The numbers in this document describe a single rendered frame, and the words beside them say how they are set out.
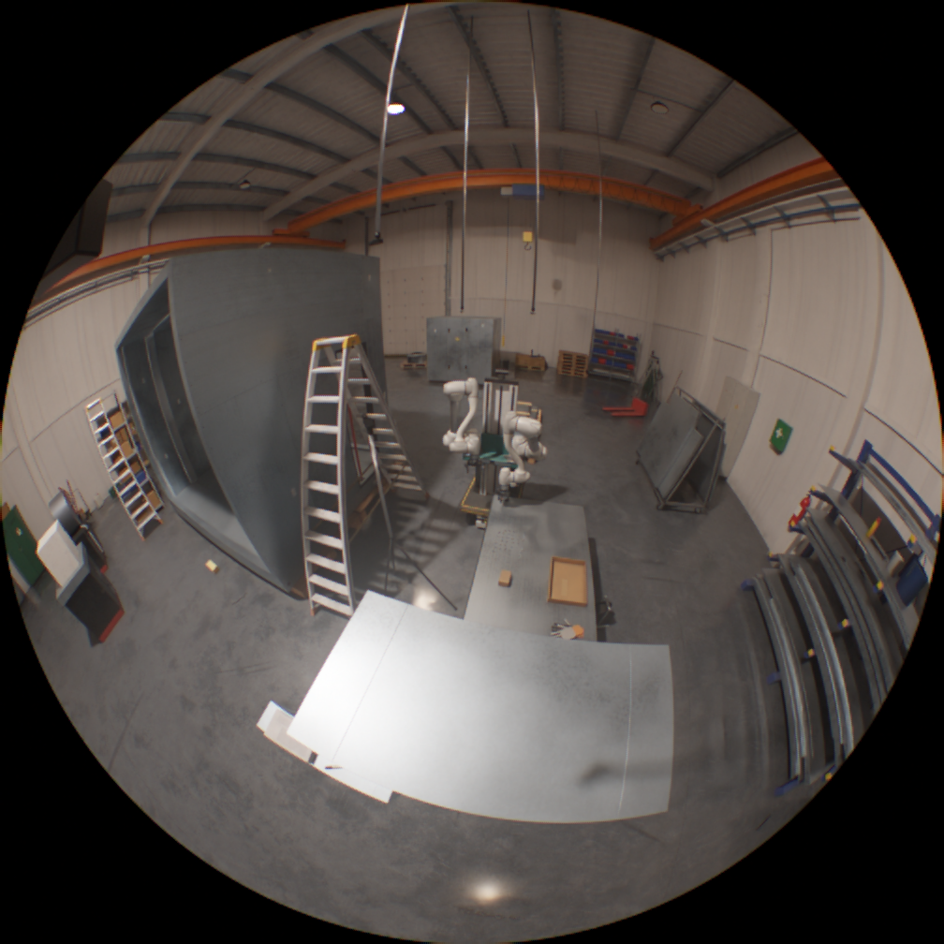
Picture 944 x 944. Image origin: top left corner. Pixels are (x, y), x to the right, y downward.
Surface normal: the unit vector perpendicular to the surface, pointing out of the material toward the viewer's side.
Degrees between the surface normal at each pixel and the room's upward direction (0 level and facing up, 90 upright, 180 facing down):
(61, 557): 90
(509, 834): 0
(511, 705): 0
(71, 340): 90
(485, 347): 90
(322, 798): 0
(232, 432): 90
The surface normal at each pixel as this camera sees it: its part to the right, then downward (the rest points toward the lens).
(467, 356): -0.26, 0.53
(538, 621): 0.02, -0.83
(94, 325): 0.97, 0.16
